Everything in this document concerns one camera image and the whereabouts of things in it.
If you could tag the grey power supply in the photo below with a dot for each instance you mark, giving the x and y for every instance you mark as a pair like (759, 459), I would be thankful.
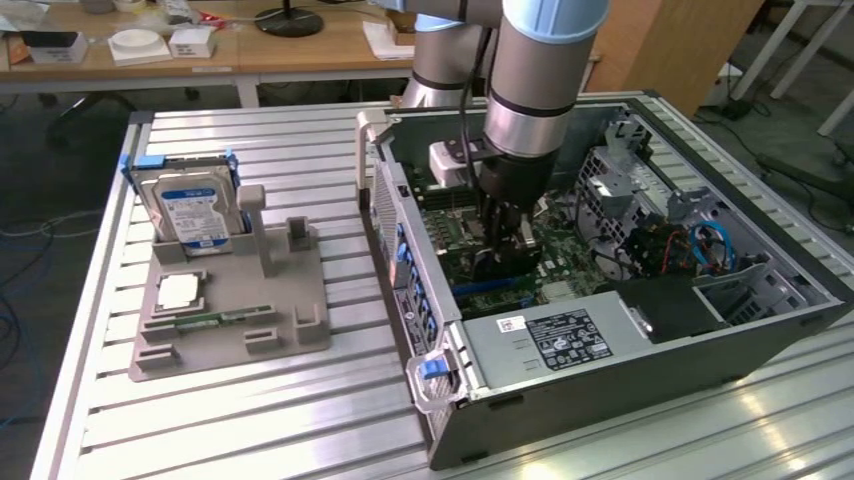
(507, 360)

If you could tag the metal disk bay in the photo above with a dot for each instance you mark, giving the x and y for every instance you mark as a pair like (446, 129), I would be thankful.
(754, 280)

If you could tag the small white labelled box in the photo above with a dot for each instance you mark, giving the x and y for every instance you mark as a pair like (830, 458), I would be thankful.
(193, 42)

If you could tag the long blue expansion slot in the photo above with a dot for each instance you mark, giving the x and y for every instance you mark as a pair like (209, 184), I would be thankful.
(480, 289)

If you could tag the green gpu card black fan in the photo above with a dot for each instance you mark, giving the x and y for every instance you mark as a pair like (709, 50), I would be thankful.
(482, 277)

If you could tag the white device red mark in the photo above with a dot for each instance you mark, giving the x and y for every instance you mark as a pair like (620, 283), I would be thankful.
(727, 85)

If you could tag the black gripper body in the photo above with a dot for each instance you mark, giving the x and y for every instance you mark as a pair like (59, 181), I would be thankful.
(514, 180)

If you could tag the black open PC case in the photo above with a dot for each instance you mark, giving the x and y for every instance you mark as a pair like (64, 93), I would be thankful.
(600, 400)

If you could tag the silver CPU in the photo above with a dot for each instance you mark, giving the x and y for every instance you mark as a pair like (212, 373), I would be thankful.
(179, 291)

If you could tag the white box black lid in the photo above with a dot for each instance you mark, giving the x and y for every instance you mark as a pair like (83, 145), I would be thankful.
(60, 52)

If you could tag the grey cup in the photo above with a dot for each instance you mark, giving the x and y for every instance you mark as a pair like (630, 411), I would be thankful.
(96, 6)

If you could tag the green motherboard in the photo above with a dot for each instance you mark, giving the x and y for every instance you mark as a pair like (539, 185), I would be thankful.
(574, 260)

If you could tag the hard disk blue caddy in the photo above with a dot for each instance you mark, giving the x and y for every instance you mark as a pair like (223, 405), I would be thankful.
(193, 210)

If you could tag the white box round rim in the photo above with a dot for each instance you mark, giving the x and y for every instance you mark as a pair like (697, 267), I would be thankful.
(140, 50)

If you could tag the white table frame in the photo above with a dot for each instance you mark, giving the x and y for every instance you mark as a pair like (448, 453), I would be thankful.
(787, 75)

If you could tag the silver chipset heatsink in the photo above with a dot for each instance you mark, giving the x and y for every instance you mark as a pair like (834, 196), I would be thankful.
(560, 292)

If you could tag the metal socket cover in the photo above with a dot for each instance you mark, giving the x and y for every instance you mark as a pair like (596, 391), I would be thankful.
(543, 205)

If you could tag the grey parts rack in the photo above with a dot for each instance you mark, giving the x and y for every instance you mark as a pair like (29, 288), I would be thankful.
(227, 300)

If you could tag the black round stand base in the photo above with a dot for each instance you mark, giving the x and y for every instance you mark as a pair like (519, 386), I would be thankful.
(290, 25)

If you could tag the blue case latch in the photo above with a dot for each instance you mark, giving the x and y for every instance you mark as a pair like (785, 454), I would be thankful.
(430, 369)

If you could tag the perforated metal drive cage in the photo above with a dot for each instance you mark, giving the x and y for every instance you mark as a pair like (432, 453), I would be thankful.
(600, 170)

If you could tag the CPU socket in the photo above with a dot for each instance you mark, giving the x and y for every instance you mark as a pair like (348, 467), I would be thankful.
(468, 227)

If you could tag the wooden cabinet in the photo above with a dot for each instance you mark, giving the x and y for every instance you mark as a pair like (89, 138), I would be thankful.
(667, 50)

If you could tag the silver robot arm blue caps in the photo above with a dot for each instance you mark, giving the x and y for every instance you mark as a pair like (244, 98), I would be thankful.
(534, 75)

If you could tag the short blue expansion slot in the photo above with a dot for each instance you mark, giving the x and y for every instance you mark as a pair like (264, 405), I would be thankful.
(526, 301)

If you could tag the white paper stack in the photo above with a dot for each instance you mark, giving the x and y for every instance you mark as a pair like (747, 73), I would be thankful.
(383, 42)

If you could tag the wooden desk white legs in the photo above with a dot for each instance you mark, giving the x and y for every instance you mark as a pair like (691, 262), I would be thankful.
(320, 50)
(100, 70)

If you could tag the black plastic shroud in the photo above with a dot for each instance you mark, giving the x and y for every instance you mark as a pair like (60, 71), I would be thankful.
(667, 310)

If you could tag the black office chair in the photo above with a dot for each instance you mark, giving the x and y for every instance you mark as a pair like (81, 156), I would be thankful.
(87, 115)

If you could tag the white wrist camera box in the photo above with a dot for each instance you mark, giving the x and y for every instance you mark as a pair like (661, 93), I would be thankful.
(447, 170)

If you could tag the brown cardboard box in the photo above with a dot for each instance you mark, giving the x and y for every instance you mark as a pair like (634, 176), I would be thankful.
(402, 22)

